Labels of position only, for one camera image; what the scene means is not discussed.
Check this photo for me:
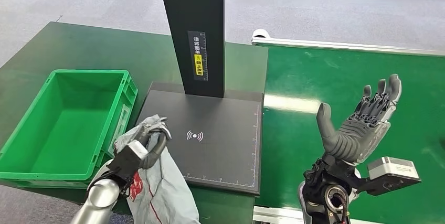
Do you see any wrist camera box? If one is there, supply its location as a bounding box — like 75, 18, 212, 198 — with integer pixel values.
356, 156, 422, 196
108, 140, 150, 182

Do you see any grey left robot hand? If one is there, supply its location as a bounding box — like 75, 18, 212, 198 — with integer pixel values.
133, 117, 173, 170

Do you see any green conveyor belt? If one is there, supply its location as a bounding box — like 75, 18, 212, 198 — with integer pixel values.
257, 44, 445, 224

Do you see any long silver conveyor rail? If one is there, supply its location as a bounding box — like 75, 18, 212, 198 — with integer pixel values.
251, 28, 445, 57

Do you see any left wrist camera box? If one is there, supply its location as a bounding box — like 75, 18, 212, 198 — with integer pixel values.
108, 140, 150, 182

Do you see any short silver conveyor rail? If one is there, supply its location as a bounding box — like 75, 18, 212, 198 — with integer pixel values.
253, 206, 383, 224

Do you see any green plastic crate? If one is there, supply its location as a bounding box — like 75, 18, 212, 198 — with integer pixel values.
0, 69, 139, 189

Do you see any dark green table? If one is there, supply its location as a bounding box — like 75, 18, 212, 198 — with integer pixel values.
0, 21, 269, 224

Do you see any black inbound scanning machine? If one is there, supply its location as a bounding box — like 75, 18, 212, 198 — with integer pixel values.
135, 0, 265, 196

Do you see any yellow and grey machine label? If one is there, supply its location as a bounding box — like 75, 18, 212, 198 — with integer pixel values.
187, 30, 209, 82

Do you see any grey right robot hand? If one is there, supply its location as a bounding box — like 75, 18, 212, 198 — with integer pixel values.
315, 73, 403, 165

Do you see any grey mailer package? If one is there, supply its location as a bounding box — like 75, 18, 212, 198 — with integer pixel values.
88, 114, 202, 224

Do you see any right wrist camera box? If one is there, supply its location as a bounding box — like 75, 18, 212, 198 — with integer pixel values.
356, 156, 422, 196

